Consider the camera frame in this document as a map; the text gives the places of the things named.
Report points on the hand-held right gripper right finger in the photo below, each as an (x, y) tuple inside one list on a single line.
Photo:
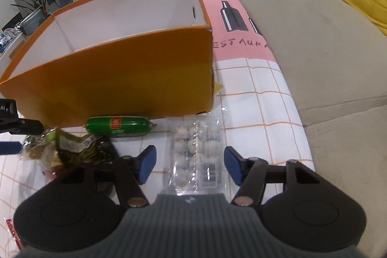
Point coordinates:
[(232, 164)]

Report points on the beige sofa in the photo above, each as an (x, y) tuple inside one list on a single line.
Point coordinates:
[(326, 64)]

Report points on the red snack packet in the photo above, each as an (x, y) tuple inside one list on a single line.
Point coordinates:
[(13, 233)]

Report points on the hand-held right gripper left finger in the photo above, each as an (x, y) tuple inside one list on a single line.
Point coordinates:
[(148, 162)]

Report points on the green sausage stick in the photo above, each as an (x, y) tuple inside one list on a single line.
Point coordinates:
[(121, 125)]

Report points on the white sideboard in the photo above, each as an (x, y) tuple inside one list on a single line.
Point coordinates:
[(12, 48)]

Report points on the orange cardboard box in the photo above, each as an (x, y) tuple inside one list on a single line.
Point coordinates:
[(121, 79)]

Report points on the spiky plant in grey pot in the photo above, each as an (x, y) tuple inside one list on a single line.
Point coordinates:
[(33, 16)]

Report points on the dark olive snack packet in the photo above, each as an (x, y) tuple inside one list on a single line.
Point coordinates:
[(81, 152)]

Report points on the clear packet of white candies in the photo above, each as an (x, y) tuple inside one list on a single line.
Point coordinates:
[(187, 143)]

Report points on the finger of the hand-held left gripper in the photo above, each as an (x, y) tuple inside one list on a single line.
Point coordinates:
[(24, 126), (10, 148)]

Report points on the chocolate snack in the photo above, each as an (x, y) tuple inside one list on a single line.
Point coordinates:
[(36, 150)]

